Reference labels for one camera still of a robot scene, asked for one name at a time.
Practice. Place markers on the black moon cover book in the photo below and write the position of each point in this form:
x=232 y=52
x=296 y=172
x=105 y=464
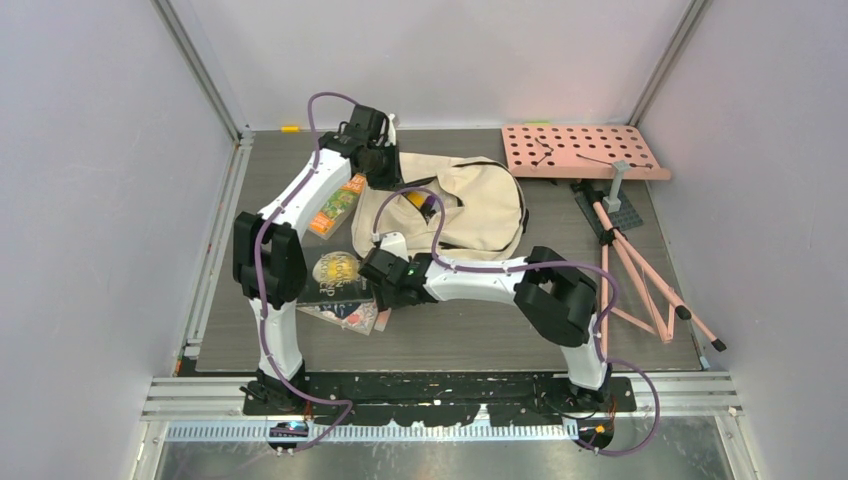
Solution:
x=333 y=277

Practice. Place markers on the pink perforated stand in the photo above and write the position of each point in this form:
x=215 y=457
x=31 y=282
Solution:
x=584 y=154

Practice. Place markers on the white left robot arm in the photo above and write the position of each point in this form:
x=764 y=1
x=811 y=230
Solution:
x=268 y=259

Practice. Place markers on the purple black highlighter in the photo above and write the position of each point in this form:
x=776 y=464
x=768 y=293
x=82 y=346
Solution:
x=429 y=207

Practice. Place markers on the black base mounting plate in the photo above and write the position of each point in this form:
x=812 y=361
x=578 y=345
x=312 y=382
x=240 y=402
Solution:
x=434 y=399

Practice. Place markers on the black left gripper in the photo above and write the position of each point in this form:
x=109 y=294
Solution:
x=392 y=179

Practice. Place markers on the cream canvas backpack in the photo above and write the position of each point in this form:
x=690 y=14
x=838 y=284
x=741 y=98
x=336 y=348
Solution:
x=486 y=212

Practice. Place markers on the patterned book under black book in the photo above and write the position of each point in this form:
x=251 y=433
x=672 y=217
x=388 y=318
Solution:
x=359 y=316

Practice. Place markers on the grey bracket on stand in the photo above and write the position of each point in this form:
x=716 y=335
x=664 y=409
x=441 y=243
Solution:
x=611 y=201

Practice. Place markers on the light orange highlighter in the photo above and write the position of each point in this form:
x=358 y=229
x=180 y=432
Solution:
x=382 y=320

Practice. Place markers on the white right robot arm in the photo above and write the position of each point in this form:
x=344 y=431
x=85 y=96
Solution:
x=556 y=296

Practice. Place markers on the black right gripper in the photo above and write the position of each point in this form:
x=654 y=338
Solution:
x=384 y=300

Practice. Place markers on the orange green paperback book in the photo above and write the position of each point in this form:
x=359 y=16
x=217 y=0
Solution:
x=338 y=207

